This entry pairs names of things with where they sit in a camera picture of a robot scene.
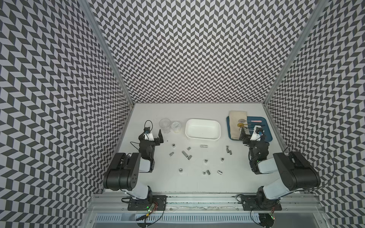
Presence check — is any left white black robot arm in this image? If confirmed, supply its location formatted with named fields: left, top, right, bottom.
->
left=103, top=127, right=164, bottom=206

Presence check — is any clear plastic cup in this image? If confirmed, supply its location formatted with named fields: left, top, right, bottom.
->
left=159, top=118, right=171, bottom=134

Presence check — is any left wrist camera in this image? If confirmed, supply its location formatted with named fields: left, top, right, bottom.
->
left=143, top=127, right=154, bottom=141

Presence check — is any blue tray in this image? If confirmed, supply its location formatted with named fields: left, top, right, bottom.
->
left=226, top=116, right=273, bottom=142

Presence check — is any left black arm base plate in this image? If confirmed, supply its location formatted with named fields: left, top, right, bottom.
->
left=127, top=195, right=167, bottom=211

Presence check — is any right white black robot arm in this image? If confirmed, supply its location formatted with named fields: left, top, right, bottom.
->
left=239, top=126, right=321, bottom=211

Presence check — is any white plastic storage box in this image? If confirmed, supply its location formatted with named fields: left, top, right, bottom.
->
left=185, top=119, right=221, bottom=141

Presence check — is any pink handled spoon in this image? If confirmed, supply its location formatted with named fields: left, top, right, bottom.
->
left=238, top=119, right=262, bottom=123

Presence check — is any beige cloth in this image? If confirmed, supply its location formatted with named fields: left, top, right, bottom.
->
left=228, top=111, right=251, bottom=140

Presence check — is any aluminium front rail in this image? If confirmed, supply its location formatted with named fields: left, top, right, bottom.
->
left=86, top=192, right=325, bottom=213

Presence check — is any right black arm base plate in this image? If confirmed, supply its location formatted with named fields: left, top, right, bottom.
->
left=240, top=195, right=282, bottom=211

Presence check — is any clear plastic lid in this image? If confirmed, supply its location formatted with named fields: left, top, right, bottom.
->
left=171, top=121, right=182, bottom=133

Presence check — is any gold black handled spoon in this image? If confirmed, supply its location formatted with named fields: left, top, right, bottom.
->
left=237, top=123, right=265, bottom=128

